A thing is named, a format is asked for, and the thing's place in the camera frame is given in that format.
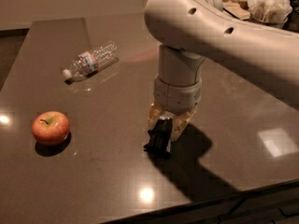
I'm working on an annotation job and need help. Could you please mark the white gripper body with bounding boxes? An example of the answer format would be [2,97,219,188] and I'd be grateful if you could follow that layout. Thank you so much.
[153,77,202,115]

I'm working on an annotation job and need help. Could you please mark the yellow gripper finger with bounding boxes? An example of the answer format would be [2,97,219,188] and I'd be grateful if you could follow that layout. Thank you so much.
[148,101,165,130]
[170,106,197,142]

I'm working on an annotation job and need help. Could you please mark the black rxbar chocolate bar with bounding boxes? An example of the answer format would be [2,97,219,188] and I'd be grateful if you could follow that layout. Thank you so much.
[144,118,172,159]

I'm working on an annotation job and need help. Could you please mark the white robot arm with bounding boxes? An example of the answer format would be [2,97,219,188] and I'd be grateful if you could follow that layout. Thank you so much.
[144,0,299,141]

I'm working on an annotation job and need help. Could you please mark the red apple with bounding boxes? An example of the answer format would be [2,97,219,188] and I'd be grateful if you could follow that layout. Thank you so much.
[31,111,70,146]

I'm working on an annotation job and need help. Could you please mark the clear plastic water bottle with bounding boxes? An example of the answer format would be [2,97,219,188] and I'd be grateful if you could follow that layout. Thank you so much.
[63,41,119,82]

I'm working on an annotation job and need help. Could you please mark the metal cup with packets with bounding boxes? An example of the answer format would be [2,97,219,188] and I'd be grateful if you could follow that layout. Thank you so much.
[248,0,292,29]

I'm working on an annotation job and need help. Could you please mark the black wire napkin basket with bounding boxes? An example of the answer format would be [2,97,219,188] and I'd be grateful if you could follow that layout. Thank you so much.
[222,0,250,21]

